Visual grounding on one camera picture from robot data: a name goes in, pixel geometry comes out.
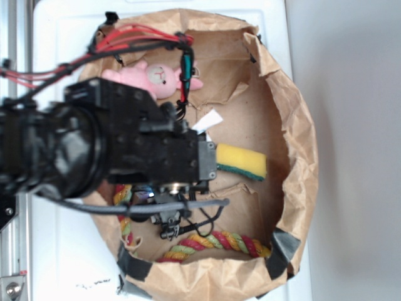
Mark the brown rock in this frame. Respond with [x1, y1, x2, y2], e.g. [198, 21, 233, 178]
[132, 191, 154, 205]

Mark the black mounting bracket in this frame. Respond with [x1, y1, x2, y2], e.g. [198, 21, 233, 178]
[0, 194, 18, 231]

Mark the brown paper bag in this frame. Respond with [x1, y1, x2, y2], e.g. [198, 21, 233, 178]
[93, 9, 318, 300]

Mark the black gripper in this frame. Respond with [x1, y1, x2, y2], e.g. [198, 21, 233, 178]
[65, 78, 217, 187]

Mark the aluminium frame rail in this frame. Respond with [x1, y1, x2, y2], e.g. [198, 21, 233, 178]
[1, 1, 34, 300]

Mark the pink plush bunny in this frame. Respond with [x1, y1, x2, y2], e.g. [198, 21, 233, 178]
[102, 60, 204, 100]

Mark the red and black cable bundle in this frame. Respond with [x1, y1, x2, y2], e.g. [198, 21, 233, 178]
[0, 24, 197, 122]

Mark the yellow green sponge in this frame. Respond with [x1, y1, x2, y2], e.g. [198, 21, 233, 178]
[216, 144, 267, 181]

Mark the grey braided cable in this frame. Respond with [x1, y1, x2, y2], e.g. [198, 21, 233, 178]
[37, 186, 231, 216]

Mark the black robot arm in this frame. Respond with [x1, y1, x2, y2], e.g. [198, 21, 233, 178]
[1, 78, 217, 199]

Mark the multicolour twisted rope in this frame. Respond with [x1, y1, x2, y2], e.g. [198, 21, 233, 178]
[113, 184, 273, 263]

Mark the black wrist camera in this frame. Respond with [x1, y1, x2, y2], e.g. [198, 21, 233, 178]
[150, 183, 214, 241]

